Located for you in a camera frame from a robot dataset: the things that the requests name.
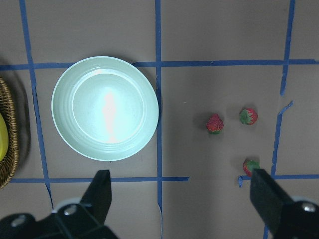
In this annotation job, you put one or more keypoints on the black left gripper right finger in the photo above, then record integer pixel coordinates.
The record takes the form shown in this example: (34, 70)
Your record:
(268, 198)

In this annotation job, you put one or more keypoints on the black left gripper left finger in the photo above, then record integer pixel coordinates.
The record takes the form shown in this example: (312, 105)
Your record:
(98, 196)

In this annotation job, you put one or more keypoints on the red strawberry green top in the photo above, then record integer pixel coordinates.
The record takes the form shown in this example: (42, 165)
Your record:
(248, 116)

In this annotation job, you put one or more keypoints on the light green plate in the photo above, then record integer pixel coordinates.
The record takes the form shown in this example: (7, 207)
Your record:
(104, 108)

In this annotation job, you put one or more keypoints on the yellow banana bunch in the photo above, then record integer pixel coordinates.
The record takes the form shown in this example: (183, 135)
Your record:
(3, 138)

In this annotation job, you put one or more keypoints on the brown wicker basket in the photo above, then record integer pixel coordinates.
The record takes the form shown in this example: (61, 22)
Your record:
(9, 163)

